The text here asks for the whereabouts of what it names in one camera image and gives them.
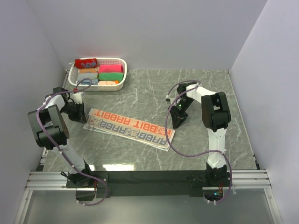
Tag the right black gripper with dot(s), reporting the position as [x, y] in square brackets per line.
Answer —
[177, 118]

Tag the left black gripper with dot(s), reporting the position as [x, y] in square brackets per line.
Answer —
[80, 116]

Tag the white printed towel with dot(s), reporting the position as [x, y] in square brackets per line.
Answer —
[129, 128]

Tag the red blue cat towel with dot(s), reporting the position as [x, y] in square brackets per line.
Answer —
[86, 63]

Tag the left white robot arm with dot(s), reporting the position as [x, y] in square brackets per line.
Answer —
[50, 130]

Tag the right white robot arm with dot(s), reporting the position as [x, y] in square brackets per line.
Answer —
[215, 113]

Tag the blue patterned rolled towel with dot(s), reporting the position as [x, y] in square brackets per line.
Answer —
[87, 82]

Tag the grey rolled towel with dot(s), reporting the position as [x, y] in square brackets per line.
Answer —
[91, 76]

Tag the peach rolled towel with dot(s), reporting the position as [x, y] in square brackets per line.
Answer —
[105, 83]

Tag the orange rolled towel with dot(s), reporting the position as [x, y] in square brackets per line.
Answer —
[89, 70]

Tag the pink rolled towel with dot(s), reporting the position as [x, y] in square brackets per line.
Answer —
[111, 68]

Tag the green rolled towel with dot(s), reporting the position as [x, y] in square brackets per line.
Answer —
[111, 76]

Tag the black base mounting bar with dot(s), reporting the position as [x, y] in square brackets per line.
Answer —
[158, 183]

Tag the aluminium front rail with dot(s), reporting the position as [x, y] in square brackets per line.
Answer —
[240, 179]

